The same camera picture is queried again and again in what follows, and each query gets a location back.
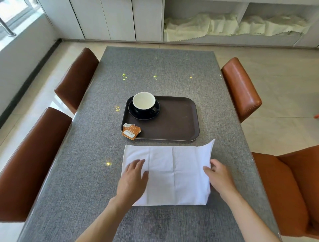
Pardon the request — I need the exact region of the person's left hand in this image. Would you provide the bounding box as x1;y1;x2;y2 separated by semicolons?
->
115;159;149;207

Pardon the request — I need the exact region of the person's right hand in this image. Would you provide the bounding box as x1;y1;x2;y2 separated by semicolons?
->
203;159;237;200

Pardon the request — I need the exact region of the white cloth napkin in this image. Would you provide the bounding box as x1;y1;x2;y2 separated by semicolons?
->
121;139;216;207

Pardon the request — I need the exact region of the black saucer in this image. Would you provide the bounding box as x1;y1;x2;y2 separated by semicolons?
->
128;98;160;121

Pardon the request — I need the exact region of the dark brown tray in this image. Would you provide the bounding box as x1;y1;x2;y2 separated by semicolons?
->
121;95;200;142

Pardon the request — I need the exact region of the black cup white inside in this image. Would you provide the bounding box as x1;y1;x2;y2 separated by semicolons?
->
132;92;160;113

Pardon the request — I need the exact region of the person's right forearm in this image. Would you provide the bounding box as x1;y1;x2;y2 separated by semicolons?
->
223;190;281;242

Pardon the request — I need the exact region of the person's left forearm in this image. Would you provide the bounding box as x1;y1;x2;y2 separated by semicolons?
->
74;197;133;242

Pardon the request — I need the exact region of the brown leather chair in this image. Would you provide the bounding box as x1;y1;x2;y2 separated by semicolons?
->
221;57;263;123
252;145;319;240
54;47;100;115
0;107;73;223

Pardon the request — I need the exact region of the grey fabric tablecloth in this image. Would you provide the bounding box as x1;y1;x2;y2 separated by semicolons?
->
17;46;282;242

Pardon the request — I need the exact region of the cream crumpled cloth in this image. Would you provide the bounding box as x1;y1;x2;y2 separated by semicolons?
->
163;13;240;42
238;14;311;37

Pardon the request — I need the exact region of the white cabinet with counter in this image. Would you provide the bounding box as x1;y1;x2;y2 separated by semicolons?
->
37;0;319;48

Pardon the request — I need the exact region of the metal window railing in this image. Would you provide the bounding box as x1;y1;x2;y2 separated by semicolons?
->
0;17;17;37

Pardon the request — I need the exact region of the window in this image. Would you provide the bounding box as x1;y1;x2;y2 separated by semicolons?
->
0;0;38;33

